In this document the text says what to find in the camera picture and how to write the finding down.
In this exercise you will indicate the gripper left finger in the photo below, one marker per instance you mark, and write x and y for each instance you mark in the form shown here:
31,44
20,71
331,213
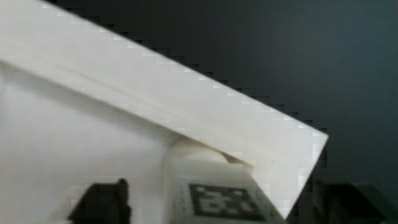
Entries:
102,207

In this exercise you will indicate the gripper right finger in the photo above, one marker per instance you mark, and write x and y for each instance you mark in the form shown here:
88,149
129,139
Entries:
351,204

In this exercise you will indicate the white table leg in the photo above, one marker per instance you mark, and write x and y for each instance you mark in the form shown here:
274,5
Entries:
212,194

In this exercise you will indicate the white square tabletop tray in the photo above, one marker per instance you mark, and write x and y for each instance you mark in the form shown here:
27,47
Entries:
102,103

